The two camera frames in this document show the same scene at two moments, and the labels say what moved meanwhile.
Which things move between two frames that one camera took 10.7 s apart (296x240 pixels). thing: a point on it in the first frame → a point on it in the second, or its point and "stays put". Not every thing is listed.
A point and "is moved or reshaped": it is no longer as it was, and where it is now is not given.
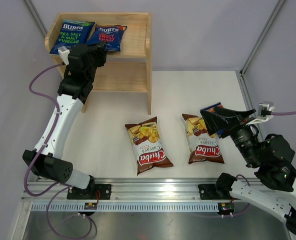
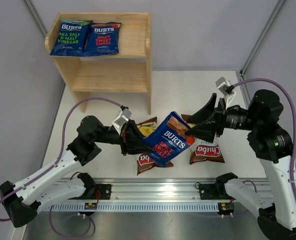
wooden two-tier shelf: (128, 70) stays put
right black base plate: (208, 192) stays put
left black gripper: (99, 50) → (132, 141)
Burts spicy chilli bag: (221, 132) is moved or reshaped
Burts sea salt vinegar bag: (72, 32) stays put
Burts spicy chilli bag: (111, 34) is moved or reshaped
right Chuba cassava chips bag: (204, 147) stays put
